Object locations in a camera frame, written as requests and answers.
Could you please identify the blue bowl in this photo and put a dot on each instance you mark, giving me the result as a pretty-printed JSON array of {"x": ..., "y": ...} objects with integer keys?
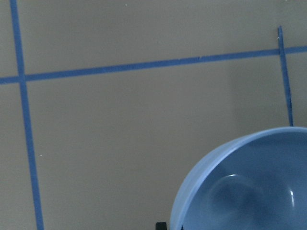
[{"x": 255, "y": 182}]

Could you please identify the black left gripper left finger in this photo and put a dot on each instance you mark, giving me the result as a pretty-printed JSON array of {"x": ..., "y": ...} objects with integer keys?
[{"x": 160, "y": 226}]

